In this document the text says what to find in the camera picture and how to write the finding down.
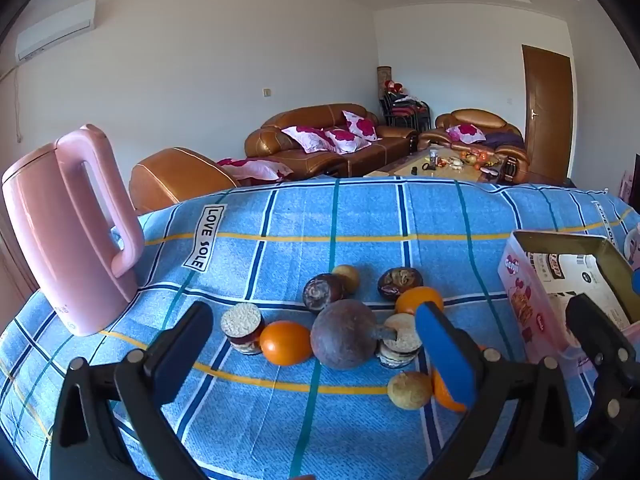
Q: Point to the cut fruit with white flesh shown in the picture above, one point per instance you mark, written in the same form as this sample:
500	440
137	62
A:
241	322
405	347

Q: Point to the blue plaid tablecloth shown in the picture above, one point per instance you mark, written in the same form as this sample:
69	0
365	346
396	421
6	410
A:
300	220

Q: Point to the small jar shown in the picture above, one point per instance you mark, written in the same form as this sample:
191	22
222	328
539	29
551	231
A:
434	156

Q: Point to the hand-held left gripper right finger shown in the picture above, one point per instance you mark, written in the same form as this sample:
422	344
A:
445	355

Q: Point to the purple blanket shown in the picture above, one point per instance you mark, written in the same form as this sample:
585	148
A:
502	140

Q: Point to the white wall air conditioner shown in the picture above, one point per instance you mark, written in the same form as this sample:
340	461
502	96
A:
55	32

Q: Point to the stack of black chairs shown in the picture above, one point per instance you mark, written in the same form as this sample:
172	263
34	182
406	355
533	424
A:
405	115

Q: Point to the white and magenta floral cushion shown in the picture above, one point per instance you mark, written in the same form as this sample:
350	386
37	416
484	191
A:
466	133
255	167
307	139
362	125
347	141

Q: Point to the pink cartoon cat cup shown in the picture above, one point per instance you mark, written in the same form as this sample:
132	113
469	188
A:
635	247

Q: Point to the large purple round fruit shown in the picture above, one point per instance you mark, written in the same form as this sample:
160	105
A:
340	340

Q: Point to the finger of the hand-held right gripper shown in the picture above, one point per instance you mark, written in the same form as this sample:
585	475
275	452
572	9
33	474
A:
597	335
636	282

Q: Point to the white wall conduit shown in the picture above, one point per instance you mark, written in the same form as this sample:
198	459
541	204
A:
18	105

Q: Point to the wooden coffee table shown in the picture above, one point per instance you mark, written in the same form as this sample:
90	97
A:
415	162

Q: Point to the pink biscuit tin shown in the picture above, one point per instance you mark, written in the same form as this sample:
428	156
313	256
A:
525	290

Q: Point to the orange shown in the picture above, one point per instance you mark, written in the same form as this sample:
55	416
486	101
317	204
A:
415	297
285	344
442	395

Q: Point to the brown leather sofa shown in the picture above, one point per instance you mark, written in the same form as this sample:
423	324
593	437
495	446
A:
300	155

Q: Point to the pink electric kettle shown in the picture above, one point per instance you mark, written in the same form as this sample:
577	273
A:
60	240

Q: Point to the brown leather armchair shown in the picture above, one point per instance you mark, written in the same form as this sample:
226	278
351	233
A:
475	119
175	180

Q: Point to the tall woven tube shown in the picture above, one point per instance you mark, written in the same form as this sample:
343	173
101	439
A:
384	77

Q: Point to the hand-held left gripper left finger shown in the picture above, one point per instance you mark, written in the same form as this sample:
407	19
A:
182	355

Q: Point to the black television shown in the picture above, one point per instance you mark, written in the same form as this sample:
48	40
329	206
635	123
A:
637	172

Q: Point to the red plush toy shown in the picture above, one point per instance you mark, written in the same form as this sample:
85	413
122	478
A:
394	86

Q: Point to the pink box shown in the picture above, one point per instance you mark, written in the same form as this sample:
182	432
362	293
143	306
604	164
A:
626	185

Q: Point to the small brown round fruit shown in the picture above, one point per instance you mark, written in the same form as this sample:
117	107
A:
348	276
407	391

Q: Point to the brown wooden door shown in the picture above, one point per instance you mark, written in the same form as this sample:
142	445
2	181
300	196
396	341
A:
547	110

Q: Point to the wrinkled purple passion fruit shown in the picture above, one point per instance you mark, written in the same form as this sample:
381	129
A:
320	292
400	284

